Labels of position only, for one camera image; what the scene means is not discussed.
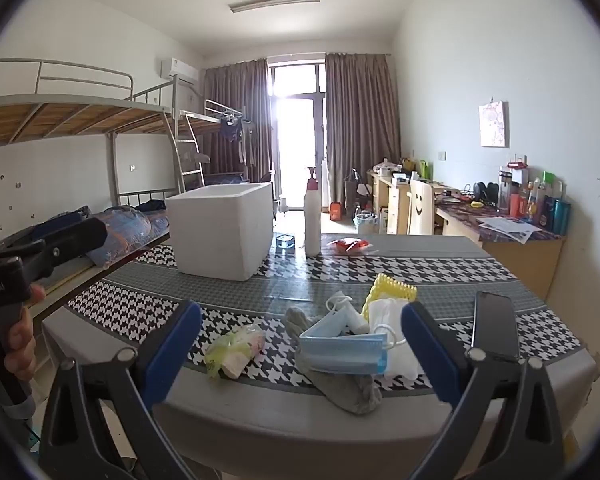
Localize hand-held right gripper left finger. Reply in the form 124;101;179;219
39;300;203;480

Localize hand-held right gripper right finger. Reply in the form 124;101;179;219
400;301;566;480

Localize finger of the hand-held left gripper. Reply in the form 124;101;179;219
0;217;108;281
0;208;92;247

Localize white sock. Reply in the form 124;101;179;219
367;299;426;378

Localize green tissue packet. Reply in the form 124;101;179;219
204;325;266;380

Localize yellow comb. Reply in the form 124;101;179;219
361;273;417;322

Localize white face mask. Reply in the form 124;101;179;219
325;292;372;336

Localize blue face mask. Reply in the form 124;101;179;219
299;325;406;377

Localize grey sock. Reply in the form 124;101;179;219
282;306;383;415

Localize white foam box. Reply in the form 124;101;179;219
165;183;274;282

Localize person's left hand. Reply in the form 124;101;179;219
2;285;46;380

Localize blue patterned quilt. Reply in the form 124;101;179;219
27;205;171;267

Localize black smartphone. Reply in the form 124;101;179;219
471;291;521;361

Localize houndstooth tablecloth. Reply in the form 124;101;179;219
67;232;583;396

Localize grey metal bunk bed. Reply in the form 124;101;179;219
0;58;206;311
177;99;271;186

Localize wooden desk with patterned top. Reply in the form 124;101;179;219
432;195;566;301

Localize red snack packet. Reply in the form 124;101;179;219
327;238;371;256

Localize white bucket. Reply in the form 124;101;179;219
354;211;378;235

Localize wooden chair with smiley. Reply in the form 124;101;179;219
407;178;436;236

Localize printed paper sheets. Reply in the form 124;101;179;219
477;216;543;245

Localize cluttered wooden desk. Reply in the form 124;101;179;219
367;167;458;236

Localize black headphones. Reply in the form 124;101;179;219
472;181;503;203

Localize white pump bottle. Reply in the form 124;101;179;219
303;166;322;257

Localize row of bottles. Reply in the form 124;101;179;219
497;162;573;236

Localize hanging dark clothes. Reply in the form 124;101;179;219
219;117;243;143

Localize white air conditioner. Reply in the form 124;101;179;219
161;57;200;86

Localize brown curtain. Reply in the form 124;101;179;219
325;52;403;206
202;59;273;186

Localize glass balcony door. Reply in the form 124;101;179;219
269;62;328;211

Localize ceiling tube light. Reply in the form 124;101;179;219
229;0;322;13

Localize pink wall picture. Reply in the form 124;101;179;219
479;101;510;148

